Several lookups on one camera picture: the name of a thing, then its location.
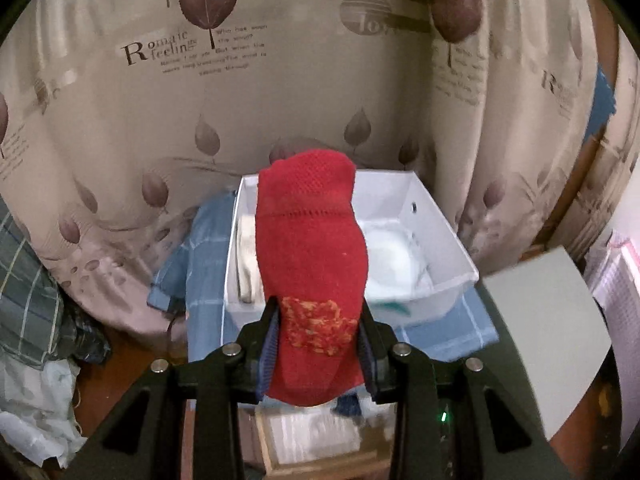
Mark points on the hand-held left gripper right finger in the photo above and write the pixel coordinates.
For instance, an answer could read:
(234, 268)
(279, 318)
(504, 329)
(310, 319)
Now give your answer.
(367, 355)

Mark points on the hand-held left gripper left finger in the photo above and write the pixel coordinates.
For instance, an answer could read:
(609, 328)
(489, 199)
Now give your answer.
(270, 340)

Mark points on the red sock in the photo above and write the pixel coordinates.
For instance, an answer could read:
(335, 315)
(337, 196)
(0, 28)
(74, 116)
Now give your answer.
(305, 240)

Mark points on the wooden drawer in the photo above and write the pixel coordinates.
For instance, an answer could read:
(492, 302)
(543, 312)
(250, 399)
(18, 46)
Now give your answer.
(325, 462)

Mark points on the white shoe box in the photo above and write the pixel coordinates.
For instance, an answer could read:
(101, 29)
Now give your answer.
(425, 220)

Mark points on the cream folded cloth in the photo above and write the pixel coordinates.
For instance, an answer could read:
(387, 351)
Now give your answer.
(247, 260)

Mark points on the blue checked cloth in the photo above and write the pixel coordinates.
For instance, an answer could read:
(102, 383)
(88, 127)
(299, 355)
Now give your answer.
(205, 270)

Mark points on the white bowl-shaped cloth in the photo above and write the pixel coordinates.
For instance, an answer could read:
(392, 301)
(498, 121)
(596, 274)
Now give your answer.
(395, 260)

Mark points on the dark blue packet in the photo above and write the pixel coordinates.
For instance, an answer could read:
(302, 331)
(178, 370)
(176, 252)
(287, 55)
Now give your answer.
(92, 342)

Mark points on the leaf-printed curtain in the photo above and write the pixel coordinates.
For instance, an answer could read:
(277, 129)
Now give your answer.
(125, 160)

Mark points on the white crumpled plastic bag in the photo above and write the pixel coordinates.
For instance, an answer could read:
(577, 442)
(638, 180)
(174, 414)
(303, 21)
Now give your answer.
(35, 410)

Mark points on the grey plaid bedding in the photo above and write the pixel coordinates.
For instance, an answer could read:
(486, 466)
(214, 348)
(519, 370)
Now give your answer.
(25, 285)

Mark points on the white pink-trimmed cloth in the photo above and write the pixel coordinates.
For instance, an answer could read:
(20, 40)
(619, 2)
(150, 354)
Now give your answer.
(620, 310)

